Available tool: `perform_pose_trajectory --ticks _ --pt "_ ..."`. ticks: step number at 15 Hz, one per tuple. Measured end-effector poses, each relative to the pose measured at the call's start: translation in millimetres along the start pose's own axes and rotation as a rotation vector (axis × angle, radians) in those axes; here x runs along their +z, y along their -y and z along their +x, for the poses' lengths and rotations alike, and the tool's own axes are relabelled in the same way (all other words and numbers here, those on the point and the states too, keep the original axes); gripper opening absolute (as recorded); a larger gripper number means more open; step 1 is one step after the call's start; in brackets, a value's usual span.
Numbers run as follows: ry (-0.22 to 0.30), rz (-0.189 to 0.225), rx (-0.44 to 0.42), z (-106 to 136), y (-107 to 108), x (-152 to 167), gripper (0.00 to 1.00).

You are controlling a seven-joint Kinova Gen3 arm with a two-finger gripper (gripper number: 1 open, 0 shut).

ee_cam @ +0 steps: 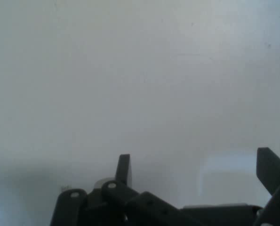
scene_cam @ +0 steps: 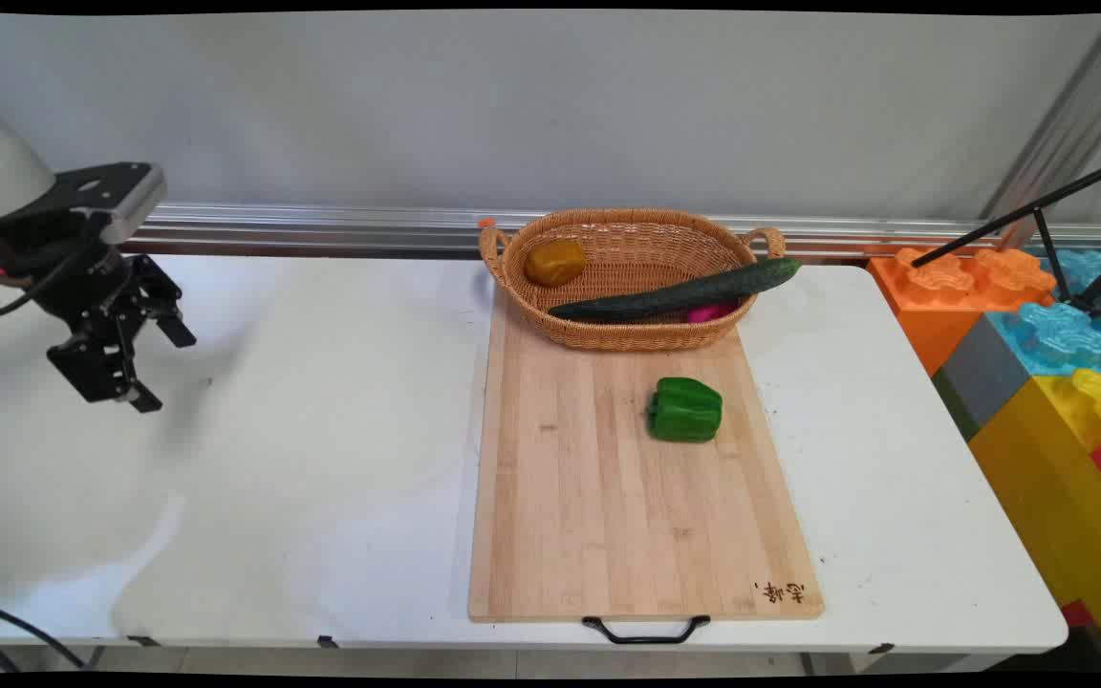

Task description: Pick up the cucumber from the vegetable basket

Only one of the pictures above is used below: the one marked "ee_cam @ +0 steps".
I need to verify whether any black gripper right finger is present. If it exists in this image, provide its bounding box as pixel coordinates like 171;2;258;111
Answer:
253;147;280;226

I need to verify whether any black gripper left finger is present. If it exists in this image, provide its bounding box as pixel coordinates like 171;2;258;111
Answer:
49;153;202;226

